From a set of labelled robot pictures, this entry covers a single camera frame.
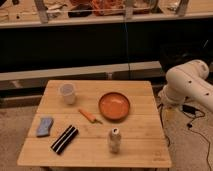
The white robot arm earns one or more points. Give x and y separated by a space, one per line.
188 80

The orange bowl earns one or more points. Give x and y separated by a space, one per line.
114 106

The orange toy carrot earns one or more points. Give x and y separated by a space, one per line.
89 116

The translucent plastic cup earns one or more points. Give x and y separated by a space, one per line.
67 91

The wooden table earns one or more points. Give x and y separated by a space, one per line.
143 144

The black box on right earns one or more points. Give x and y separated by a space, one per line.
173 55

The black white striped block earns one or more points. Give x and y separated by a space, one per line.
65 138

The blue sponge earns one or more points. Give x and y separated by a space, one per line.
44 127

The orange object on shelf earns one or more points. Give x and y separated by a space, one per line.
107 7

